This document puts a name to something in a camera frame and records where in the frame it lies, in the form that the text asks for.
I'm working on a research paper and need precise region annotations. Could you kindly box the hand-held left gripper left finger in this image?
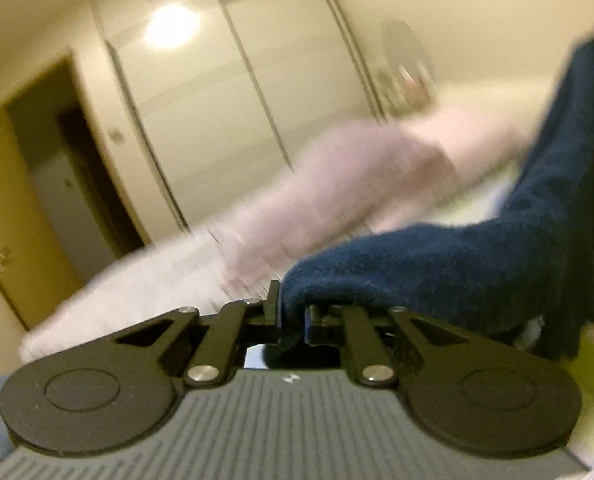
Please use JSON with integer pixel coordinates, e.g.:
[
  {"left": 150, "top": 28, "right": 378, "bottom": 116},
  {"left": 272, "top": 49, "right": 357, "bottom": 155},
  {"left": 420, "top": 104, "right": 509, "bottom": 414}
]
[{"left": 109, "top": 280, "right": 284, "bottom": 389}]

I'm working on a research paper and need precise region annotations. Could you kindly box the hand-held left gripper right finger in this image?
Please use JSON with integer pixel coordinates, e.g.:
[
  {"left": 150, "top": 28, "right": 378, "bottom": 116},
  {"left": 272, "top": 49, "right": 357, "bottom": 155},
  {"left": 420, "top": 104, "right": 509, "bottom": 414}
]
[{"left": 304, "top": 304, "right": 474, "bottom": 389}]

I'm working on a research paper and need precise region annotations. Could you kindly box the navy blue knit sweater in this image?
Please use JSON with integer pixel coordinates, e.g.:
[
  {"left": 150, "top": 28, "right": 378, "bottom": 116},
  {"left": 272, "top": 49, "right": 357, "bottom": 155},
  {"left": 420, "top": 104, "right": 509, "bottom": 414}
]
[{"left": 281, "top": 40, "right": 594, "bottom": 361}]

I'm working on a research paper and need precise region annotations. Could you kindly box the grey striped pillow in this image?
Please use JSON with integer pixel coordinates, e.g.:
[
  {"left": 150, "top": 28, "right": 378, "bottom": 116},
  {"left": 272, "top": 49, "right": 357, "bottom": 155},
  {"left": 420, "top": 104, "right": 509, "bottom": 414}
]
[{"left": 19, "top": 230, "right": 278, "bottom": 363}]

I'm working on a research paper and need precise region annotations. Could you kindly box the pink fleece blanket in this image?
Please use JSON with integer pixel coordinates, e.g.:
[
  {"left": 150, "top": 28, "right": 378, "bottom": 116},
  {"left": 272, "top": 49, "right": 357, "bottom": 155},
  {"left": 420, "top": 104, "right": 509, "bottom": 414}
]
[{"left": 217, "top": 110, "right": 538, "bottom": 291}]

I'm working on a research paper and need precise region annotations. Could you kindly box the cream sliding door wardrobe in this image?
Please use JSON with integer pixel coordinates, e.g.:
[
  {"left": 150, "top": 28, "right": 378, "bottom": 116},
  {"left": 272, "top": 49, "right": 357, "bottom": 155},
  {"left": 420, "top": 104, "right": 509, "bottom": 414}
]
[{"left": 89, "top": 0, "right": 393, "bottom": 241}]

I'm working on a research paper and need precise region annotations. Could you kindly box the wooden room door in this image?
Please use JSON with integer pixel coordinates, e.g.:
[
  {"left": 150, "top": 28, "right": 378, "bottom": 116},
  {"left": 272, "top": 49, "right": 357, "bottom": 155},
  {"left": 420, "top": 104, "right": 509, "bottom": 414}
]
[{"left": 0, "top": 105, "right": 85, "bottom": 331}]

